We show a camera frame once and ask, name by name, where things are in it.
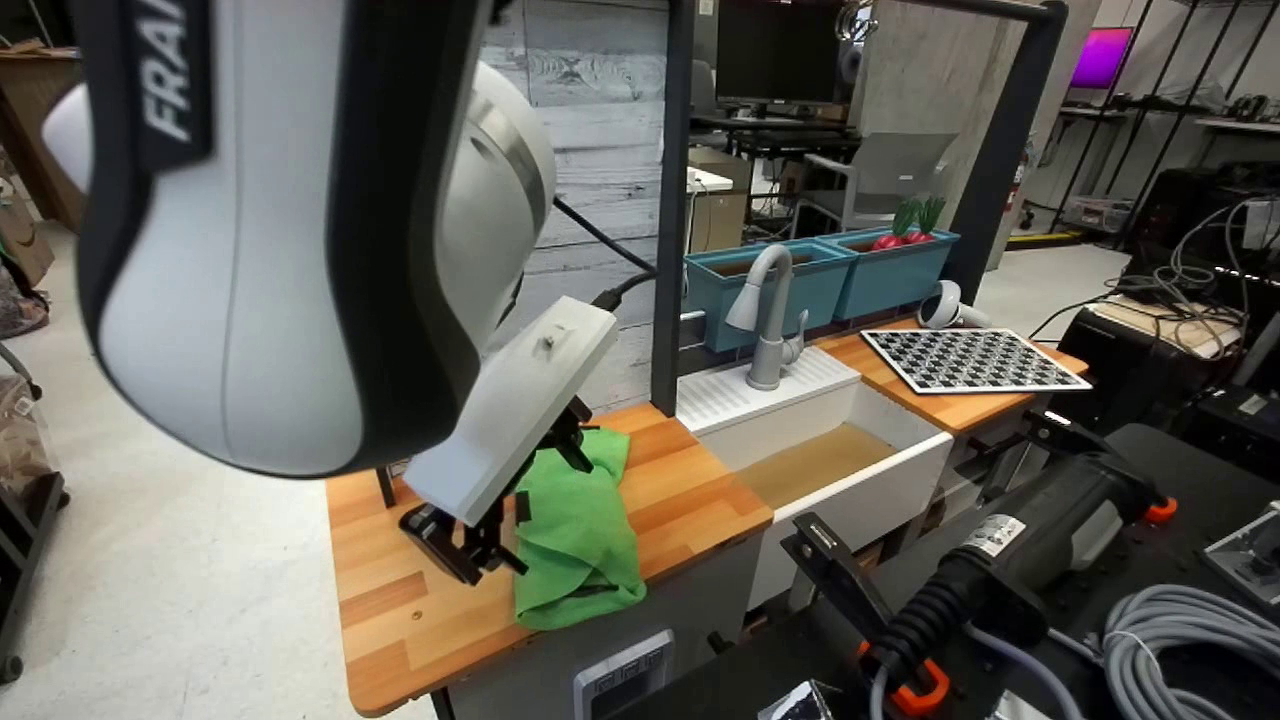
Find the grey office chair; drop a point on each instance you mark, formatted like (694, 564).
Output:
(890, 165)

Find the black computer case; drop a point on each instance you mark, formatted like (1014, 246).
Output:
(1130, 370)

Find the black plug with ribbed sleeve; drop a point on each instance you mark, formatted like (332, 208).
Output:
(1050, 530)

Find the green towel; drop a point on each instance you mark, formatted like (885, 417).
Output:
(580, 530)

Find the toy radishes with green leaves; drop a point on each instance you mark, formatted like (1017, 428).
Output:
(908, 225)

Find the brown paper bag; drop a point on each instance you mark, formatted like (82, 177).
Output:
(22, 240)

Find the toy kitchen with wooden top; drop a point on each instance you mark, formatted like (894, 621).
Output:
(420, 610)

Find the white sink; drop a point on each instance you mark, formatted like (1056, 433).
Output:
(850, 470)

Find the beige cabinet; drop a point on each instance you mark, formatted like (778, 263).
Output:
(718, 215)

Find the black clamp with orange grip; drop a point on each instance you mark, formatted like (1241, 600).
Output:
(835, 575)
(1075, 435)

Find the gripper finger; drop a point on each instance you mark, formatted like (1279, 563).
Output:
(445, 540)
(568, 436)

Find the monitor with magenta screen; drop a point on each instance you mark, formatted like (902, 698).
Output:
(1100, 58)

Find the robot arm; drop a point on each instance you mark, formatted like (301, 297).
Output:
(280, 250)

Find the teal planter box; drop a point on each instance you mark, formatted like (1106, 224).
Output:
(895, 275)
(800, 290)

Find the grey tap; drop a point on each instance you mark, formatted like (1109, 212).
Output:
(771, 330)

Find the hand controller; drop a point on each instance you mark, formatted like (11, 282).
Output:
(940, 308)

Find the black cart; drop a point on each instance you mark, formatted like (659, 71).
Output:
(25, 540)

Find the black and white calibration board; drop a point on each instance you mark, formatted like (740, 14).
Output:
(970, 360)

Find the wooden furniture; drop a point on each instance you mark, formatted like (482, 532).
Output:
(35, 120)

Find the black monitor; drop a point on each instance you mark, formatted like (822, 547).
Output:
(780, 50)

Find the grey metal device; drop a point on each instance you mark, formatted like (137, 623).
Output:
(1250, 555)

